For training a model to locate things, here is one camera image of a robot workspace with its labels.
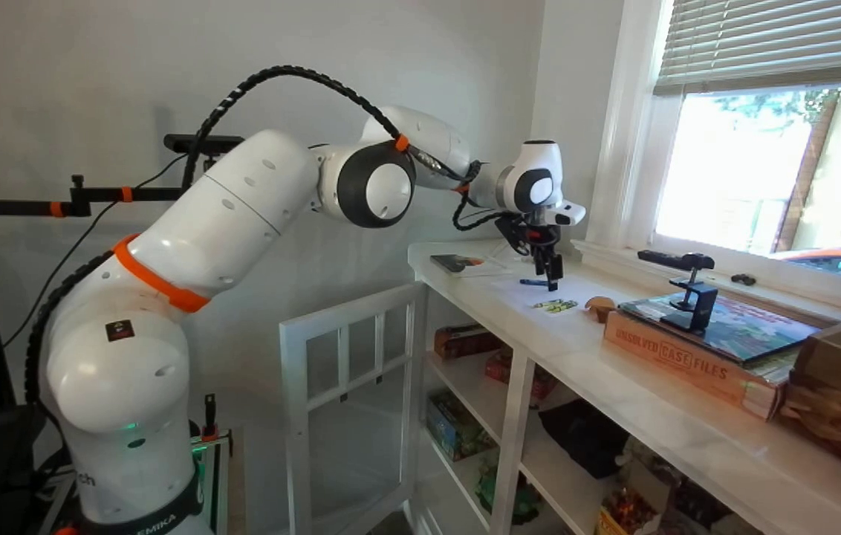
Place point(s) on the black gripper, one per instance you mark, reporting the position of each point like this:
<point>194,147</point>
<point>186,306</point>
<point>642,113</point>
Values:
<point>532,238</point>

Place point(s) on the black camera on clamp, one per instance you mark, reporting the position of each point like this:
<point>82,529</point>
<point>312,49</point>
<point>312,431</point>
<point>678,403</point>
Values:
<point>694,306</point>

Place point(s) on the white paper sheet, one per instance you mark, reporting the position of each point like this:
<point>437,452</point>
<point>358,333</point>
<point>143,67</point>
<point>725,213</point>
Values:
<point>526,296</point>

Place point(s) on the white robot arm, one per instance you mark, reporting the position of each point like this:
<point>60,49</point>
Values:
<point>118,351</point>

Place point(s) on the blue crayon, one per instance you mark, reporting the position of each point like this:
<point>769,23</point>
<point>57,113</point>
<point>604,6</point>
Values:
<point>544,283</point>

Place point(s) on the white shelf cabinet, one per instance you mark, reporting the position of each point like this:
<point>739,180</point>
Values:
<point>769,477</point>

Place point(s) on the cigar wooden box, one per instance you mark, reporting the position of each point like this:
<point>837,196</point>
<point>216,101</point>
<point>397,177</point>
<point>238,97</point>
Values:
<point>745,354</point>

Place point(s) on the white glass cabinet door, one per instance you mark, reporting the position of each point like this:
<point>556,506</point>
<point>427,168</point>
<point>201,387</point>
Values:
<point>350,378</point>

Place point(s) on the white window blind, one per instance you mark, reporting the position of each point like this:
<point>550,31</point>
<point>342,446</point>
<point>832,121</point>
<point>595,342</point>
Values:
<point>718,45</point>

